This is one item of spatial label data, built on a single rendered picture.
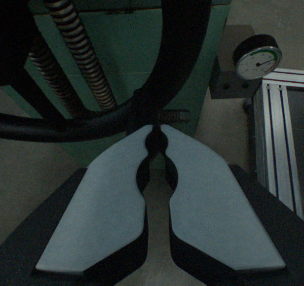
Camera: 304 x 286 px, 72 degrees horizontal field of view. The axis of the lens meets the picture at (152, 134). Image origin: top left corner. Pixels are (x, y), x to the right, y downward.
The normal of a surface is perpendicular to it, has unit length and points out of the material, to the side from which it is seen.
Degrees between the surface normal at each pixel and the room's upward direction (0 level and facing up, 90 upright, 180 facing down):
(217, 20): 90
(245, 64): 90
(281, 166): 0
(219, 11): 90
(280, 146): 0
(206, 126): 0
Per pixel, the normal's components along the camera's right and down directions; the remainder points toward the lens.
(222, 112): -0.04, -0.47
